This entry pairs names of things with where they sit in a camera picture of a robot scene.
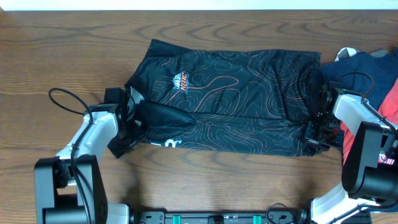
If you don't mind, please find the navy blue garment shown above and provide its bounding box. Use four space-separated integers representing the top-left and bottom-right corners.
321 47 397 109

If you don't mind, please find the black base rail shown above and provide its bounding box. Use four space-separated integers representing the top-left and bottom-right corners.
130 210 373 224

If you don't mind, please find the black orange patterned jersey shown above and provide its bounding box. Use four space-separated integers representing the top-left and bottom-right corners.
125 39 322 157

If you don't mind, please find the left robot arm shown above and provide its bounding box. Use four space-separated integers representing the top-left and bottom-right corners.
34 88 143 224

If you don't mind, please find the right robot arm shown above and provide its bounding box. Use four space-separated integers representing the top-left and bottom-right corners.
295 82 397 223

